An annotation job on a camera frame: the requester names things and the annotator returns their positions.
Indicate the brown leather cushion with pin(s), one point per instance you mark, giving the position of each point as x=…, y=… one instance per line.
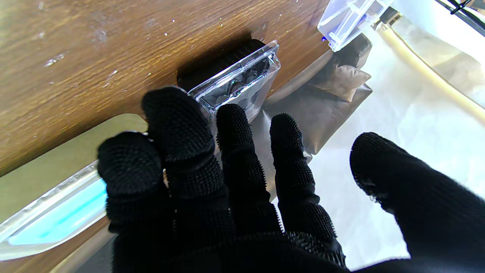
x=346, y=81

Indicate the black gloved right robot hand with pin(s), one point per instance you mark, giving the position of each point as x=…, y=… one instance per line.
x=212, y=197

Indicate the kraft paper food container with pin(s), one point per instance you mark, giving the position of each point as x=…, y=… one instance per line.
x=57, y=159

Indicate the clear lid with blue insert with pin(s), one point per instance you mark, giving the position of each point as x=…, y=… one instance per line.
x=49, y=220

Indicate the thin clear plastic tray lid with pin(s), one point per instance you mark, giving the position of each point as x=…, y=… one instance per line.
x=238, y=81

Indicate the clear container with blue clips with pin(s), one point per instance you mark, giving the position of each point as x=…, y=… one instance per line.
x=348, y=19

